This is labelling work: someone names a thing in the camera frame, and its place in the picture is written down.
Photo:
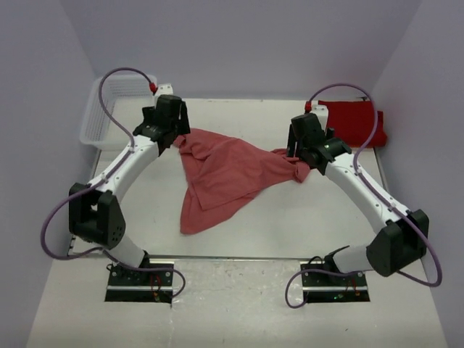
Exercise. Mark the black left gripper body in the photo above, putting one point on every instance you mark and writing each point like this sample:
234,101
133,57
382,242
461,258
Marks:
181,125

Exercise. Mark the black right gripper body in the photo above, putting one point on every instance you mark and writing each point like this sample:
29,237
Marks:
293,145

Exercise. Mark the pink t shirt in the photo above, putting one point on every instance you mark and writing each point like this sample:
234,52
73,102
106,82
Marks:
224,174

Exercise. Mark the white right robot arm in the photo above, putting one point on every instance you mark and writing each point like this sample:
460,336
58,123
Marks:
399,231

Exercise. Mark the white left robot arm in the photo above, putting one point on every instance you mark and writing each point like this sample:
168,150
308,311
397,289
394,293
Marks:
94,211

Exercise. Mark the white plastic basket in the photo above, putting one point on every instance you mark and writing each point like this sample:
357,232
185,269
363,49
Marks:
97,129

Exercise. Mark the folded dark red t shirt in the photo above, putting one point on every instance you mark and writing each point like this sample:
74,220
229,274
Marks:
352,121

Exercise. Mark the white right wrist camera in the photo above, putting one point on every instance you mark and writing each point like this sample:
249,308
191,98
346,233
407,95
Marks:
322,113

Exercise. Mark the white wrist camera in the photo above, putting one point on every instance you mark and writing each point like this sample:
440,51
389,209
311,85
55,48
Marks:
164,89
322,113

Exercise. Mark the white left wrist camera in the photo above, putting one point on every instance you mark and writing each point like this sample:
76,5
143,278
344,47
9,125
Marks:
164,89

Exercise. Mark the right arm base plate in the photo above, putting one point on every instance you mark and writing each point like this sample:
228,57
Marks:
321,288

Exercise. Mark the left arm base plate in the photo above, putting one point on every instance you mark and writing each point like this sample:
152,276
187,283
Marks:
126,285

